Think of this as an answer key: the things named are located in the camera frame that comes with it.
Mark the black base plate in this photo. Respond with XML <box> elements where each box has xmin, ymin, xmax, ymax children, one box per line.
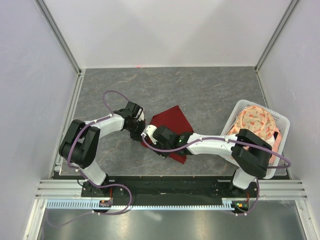
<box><xmin>81</xmin><ymin>176</ymin><xmax>258</xmax><ymax>205</ymax></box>

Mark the right aluminium frame post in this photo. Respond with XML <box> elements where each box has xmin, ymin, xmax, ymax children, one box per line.
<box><xmin>254</xmin><ymin>0</ymin><xmax>300</xmax><ymax>73</ymax></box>

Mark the floral peach cloth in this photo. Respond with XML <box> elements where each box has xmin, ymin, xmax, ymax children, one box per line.
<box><xmin>227</xmin><ymin>105</ymin><xmax>282</xmax><ymax>152</ymax></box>

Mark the dark red cloth napkin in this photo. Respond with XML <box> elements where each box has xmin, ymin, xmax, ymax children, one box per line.
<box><xmin>139</xmin><ymin>104</ymin><xmax>195</xmax><ymax>165</ymax></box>

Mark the white plastic laundry basket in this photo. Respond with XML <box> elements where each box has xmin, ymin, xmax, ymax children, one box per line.
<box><xmin>219</xmin><ymin>99</ymin><xmax>291</xmax><ymax>180</ymax></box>

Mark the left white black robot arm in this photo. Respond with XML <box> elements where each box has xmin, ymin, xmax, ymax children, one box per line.
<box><xmin>58</xmin><ymin>101</ymin><xmax>146</xmax><ymax>197</ymax></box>

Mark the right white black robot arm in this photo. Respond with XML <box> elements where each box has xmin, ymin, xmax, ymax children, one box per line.
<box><xmin>145</xmin><ymin>125</ymin><xmax>272</xmax><ymax>197</ymax></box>

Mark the left aluminium frame post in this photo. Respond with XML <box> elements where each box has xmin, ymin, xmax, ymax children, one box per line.
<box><xmin>34</xmin><ymin>0</ymin><xmax>82</xmax><ymax>76</ymax></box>

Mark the aluminium frame post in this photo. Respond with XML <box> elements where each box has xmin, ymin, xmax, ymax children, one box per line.
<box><xmin>254</xmin><ymin>0</ymin><xmax>300</xmax><ymax>73</ymax></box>
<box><xmin>34</xmin><ymin>0</ymin><xmax>82</xmax><ymax>76</ymax></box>

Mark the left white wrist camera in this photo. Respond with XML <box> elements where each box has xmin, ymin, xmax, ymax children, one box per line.
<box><xmin>135</xmin><ymin>107</ymin><xmax>145</xmax><ymax>122</ymax></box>

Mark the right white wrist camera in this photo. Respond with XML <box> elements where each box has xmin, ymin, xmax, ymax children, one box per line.
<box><xmin>141</xmin><ymin>124</ymin><xmax>158</xmax><ymax>145</ymax></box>

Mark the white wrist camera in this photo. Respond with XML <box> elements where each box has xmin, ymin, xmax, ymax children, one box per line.
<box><xmin>141</xmin><ymin>124</ymin><xmax>158</xmax><ymax>145</ymax></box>
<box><xmin>135</xmin><ymin>107</ymin><xmax>145</xmax><ymax>122</ymax></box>

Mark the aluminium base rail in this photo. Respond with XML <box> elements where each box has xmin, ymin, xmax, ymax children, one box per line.
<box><xmin>23</xmin><ymin>178</ymin><xmax>83</xmax><ymax>240</ymax></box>

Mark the grey slotted cable duct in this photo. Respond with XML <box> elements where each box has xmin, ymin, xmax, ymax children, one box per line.
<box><xmin>46</xmin><ymin>199</ymin><xmax>249</xmax><ymax>211</ymax></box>

